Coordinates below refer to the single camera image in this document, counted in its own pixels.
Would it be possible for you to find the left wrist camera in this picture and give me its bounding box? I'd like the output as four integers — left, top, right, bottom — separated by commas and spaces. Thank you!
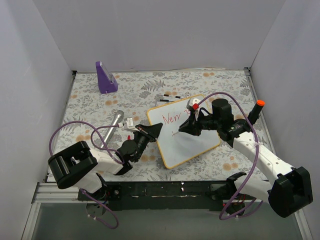
118, 117, 137, 132

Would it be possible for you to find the purple wedge stand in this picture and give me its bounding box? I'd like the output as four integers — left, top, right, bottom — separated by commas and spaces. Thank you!
95, 61, 118, 94

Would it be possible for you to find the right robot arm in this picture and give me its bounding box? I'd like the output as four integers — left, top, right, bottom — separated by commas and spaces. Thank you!
178, 98, 313, 218

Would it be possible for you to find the yellow framed whiteboard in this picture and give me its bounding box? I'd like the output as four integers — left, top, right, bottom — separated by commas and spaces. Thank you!
147, 97, 221, 169

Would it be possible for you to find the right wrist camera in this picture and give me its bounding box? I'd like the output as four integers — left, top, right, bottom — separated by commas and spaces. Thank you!
186, 97, 200, 120

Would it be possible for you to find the black toy gun orange tip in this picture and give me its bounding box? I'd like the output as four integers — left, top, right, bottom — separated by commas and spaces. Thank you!
247, 99, 265, 126

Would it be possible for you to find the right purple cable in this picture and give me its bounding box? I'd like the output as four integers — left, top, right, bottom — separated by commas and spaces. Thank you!
198, 92, 265, 221

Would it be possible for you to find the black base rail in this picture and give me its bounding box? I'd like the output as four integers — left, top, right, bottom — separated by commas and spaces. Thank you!
90, 180, 235, 211

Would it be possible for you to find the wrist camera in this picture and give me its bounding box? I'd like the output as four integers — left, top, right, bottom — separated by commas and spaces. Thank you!
186, 97, 200, 120
118, 117, 137, 132

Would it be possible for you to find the silver microphone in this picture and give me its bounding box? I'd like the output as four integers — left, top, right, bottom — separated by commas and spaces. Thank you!
103, 110, 124, 145

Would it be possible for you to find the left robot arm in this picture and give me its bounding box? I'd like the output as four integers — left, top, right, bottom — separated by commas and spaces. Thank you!
47, 121, 163, 200

